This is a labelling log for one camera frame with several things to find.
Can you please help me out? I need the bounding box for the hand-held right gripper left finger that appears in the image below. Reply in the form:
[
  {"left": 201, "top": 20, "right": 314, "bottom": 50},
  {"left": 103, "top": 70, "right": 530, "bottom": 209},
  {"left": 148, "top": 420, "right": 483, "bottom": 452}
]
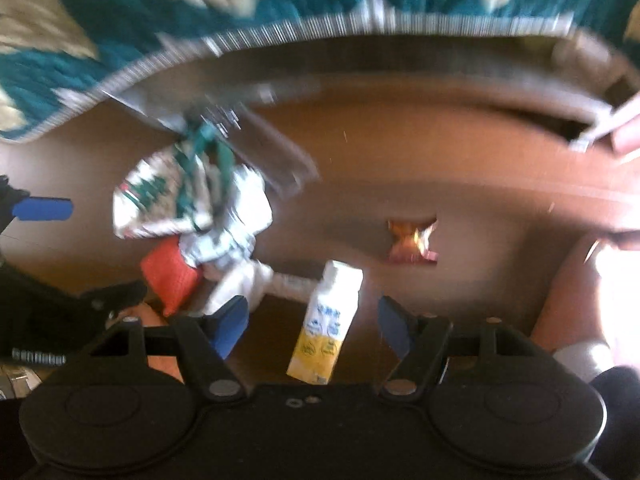
[{"left": 90, "top": 296, "right": 248, "bottom": 401}]

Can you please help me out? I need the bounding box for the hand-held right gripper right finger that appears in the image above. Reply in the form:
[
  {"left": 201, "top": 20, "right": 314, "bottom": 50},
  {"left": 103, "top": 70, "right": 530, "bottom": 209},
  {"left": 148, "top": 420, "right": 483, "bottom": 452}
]
[{"left": 378, "top": 296, "right": 548, "bottom": 400}]

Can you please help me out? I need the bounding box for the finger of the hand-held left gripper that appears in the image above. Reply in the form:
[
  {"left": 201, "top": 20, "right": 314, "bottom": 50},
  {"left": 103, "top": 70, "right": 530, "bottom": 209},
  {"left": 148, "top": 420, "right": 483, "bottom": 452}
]
[
  {"left": 82, "top": 281, "right": 147, "bottom": 318},
  {"left": 0, "top": 176, "right": 74, "bottom": 236}
]

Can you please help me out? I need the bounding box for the red packet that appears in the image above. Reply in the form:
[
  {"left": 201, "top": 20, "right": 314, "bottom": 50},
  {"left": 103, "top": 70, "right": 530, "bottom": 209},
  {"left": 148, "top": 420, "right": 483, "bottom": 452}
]
[{"left": 140, "top": 237, "right": 206, "bottom": 317}]

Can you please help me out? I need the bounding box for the yellow and white milk carton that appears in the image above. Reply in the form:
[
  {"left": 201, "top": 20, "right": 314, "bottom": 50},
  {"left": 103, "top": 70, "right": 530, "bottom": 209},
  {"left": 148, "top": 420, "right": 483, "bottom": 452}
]
[{"left": 286, "top": 260, "right": 364, "bottom": 386}]

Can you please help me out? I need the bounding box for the white green printed plastic bag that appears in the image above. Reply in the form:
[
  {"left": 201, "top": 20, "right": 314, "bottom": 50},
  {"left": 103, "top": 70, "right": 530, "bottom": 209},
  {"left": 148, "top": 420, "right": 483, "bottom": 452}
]
[{"left": 112, "top": 127, "right": 236, "bottom": 239}]

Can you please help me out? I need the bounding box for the white crumpled tissue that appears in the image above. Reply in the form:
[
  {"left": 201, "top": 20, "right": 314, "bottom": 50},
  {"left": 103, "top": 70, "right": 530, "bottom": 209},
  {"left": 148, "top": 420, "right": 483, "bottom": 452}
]
[{"left": 200, "top": 259, "right": 321, "bottom": 317}]

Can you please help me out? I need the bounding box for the orange snack wrapper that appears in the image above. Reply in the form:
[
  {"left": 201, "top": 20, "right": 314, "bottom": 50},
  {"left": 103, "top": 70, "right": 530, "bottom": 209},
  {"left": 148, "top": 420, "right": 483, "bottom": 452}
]
[{"left": 387, "top": 215, "right": 440, "bottom": 265}]

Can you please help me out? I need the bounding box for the white crumpled wrapper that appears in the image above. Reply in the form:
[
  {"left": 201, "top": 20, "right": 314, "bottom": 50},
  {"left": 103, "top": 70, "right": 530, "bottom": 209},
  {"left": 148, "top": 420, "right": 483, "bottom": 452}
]
[{"left": 179, "top": 164, "right": 274, "bottom": 267}]

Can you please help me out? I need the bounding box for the person's leg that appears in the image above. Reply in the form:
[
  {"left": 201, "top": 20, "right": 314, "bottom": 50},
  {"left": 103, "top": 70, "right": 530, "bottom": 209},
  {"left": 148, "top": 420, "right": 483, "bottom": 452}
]
[{"left": 530, "top": 232, "right": 617, "bottom": 356}]

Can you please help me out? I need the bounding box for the clear plastic bag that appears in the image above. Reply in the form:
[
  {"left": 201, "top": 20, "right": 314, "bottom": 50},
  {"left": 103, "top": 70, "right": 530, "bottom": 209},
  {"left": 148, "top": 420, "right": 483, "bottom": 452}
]
[{"left": 102, "top": 77, "right": 321, "bottom": 196}]

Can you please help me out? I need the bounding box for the white sock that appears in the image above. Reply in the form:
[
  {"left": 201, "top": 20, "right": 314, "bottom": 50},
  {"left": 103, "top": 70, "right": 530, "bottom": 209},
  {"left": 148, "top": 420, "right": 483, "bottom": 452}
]
[{"left": 552, "top": 340, "right": 614, "bottom": 382}]

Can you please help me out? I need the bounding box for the teal and cream rug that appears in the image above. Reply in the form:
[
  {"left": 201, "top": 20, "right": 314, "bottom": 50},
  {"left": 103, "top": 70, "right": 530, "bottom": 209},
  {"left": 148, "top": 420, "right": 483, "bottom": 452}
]
[{"left": 0, "top": 0, "right": 640, "bottom": 143}]

